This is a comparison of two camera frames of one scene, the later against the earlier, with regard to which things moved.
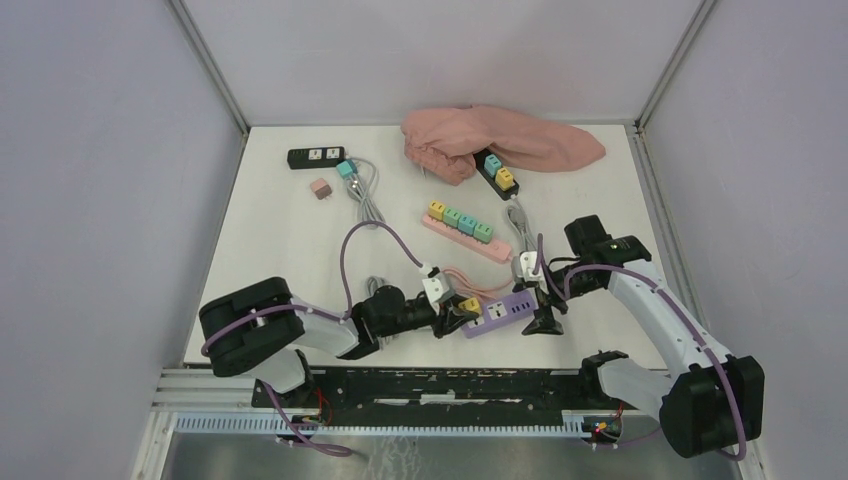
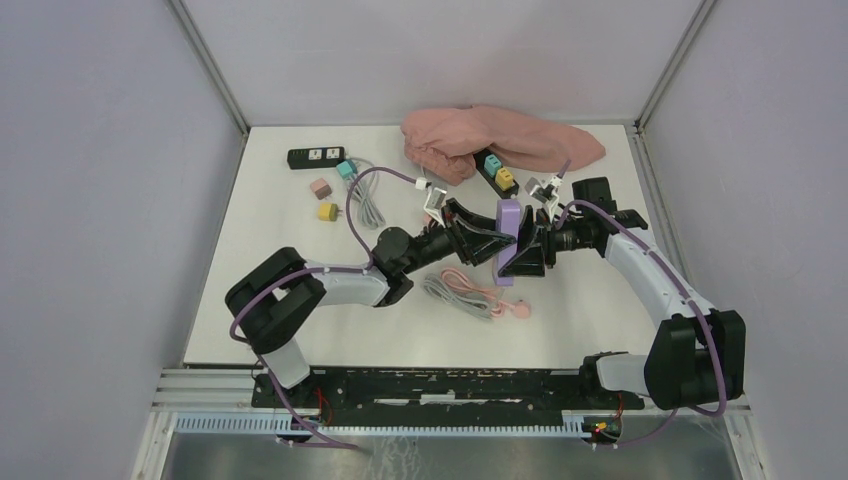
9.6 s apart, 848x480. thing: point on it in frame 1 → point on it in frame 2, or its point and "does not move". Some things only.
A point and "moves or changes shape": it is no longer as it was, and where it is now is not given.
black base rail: (445, 393) does not move
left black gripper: (447, 320) → (475, 248)
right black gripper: (544, 322) → (529, 259)
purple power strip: (501, 312) → (507, 219)
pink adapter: (321, 188) does not move
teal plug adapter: (347, 168) does not move
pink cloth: (441, 142) does not move
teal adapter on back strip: (492, 165) does not move
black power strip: (315, 158) does not move
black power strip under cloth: (507, 194) does not move
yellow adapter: (471, 304) moves or changes shape
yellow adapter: (504, 179) does not move
